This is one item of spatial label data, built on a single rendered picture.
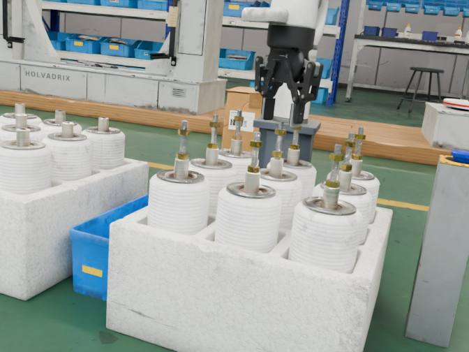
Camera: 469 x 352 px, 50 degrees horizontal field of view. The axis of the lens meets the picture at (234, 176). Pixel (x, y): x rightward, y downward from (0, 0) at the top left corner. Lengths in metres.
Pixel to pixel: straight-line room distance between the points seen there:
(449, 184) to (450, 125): 1.85
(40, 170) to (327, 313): 0.55
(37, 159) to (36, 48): 2.57
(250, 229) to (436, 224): 0.32
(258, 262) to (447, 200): 0.34
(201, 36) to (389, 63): 6.42
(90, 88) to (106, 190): 2.06
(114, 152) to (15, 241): 0.31
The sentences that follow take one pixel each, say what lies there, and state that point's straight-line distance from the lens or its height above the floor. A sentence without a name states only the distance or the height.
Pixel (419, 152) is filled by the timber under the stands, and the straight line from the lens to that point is 2.62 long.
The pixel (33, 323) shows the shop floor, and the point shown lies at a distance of 0.89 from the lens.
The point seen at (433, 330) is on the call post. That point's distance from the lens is 0.94.
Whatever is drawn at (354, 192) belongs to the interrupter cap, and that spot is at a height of 0.25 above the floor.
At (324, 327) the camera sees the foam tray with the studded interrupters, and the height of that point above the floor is 0.11.
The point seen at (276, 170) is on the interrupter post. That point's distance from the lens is 0.84.
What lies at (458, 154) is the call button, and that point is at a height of 0.33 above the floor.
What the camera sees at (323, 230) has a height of 0.23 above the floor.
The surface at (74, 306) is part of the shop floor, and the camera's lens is 0.93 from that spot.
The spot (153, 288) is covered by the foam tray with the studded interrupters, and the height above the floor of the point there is 0.10.
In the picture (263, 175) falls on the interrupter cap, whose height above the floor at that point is 0.25.
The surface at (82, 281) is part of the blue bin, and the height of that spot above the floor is 0.03.
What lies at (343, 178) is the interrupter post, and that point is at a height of 0.27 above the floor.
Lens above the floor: 0.45
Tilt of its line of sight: 14 degrees down
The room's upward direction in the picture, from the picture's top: 6 degrees clockwise
